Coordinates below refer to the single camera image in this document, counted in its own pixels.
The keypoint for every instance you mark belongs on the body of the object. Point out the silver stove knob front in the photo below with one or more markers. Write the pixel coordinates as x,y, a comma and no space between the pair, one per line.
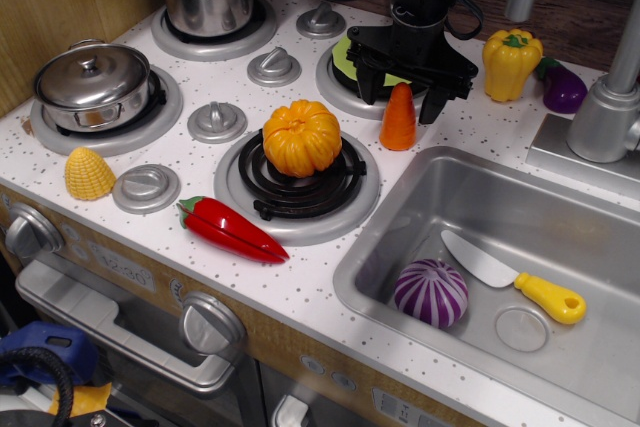
146,189

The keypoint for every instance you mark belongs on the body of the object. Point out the yellow toy corn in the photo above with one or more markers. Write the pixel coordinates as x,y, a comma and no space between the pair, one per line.
87,175

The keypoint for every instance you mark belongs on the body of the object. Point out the yellow handled toy knife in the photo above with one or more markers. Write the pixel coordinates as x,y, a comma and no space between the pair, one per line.
561,304

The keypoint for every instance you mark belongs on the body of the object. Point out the silver oven door handle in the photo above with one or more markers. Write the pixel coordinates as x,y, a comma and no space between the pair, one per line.
73,303

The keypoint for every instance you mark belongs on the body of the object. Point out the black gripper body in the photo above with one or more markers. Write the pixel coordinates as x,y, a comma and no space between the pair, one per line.
415,47

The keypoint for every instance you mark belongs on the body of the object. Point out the green plate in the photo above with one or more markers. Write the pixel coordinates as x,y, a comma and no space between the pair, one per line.
347,70

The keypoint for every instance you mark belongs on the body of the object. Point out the black front coil burner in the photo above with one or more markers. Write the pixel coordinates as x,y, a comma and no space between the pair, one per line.
276,195

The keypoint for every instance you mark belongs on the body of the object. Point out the red toy chili pepper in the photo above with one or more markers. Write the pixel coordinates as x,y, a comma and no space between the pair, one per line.
228,230

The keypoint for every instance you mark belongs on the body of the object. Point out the silver stove knob centre left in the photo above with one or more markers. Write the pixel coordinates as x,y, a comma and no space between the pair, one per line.
217,122

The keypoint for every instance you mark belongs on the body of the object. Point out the silver oven dial left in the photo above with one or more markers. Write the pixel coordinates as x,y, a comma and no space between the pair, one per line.
30,233

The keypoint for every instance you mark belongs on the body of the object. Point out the orange toy pumpkin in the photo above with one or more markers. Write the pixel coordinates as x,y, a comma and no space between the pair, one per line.
302,139

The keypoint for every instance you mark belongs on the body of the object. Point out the purple toy eggplant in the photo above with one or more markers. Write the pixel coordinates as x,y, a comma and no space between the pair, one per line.
563,90

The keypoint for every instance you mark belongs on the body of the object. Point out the silver sink basin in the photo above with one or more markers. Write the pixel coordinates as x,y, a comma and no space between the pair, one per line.
552,277

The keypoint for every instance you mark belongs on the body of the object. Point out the purple striped toy onion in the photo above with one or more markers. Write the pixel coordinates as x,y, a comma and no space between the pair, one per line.
433,292

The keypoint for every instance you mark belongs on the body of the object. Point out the yellow cloth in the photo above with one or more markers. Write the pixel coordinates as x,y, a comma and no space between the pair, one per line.
88,399

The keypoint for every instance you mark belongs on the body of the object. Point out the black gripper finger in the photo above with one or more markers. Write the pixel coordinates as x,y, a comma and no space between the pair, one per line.
433,103
370,76

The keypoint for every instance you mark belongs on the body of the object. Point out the blue device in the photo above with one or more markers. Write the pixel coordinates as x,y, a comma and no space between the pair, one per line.
45,353

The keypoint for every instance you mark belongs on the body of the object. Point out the yellow toy bell pepper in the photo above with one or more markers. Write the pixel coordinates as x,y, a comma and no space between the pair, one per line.
509,58

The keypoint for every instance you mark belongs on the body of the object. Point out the low steel pan with lid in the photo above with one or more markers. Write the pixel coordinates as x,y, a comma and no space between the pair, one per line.
94,86

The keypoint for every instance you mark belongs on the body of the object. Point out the orange toy carrot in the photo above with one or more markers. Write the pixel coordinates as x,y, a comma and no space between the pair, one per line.
398,128

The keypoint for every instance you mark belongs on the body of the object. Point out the black rear right burner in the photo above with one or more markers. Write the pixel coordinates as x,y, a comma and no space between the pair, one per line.
384,93

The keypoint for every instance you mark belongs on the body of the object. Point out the silver stove knob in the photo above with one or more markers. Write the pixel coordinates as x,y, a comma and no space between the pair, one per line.
276,68
146,189
321,22
217,122

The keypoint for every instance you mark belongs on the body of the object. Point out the silver stove knob middle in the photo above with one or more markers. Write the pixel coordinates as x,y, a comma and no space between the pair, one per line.
276,68

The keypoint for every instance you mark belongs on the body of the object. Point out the silver oven dial right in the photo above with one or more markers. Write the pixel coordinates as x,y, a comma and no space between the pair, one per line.
207,325

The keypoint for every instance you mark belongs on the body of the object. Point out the silver stove knob rear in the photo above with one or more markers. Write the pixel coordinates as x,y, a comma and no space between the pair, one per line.
321,22

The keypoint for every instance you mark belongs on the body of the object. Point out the silver oven dial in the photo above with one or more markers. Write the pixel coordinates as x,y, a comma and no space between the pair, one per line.
207,325
30,233

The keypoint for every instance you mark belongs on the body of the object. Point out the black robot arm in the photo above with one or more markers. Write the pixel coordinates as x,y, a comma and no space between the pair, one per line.
413,48

